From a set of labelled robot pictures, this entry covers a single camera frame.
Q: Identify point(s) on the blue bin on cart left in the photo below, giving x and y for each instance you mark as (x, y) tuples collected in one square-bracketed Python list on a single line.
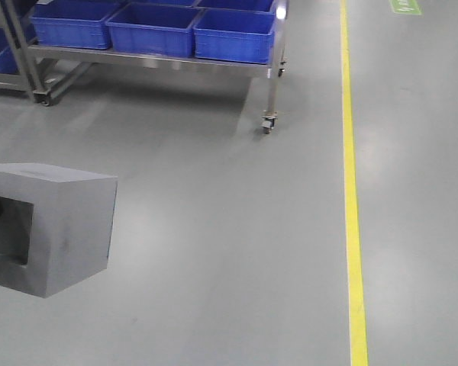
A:
[(74, 24)]

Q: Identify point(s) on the gray hollow base block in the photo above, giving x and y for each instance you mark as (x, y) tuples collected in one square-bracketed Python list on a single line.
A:
[(55, 227)]

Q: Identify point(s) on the steel wheeled cart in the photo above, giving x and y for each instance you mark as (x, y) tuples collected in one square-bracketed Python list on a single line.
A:
[(44, 73)]

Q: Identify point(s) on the blue bin on cart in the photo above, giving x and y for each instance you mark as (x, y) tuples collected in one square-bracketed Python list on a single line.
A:
[(74, 24), (165, 30), (234, 36)]

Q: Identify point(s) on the blue bin on cart right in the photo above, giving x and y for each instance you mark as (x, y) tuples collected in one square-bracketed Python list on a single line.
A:
[(234, 36)]

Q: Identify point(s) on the blue bin on cart middle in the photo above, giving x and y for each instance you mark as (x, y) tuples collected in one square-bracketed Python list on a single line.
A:
[(165, 30)]

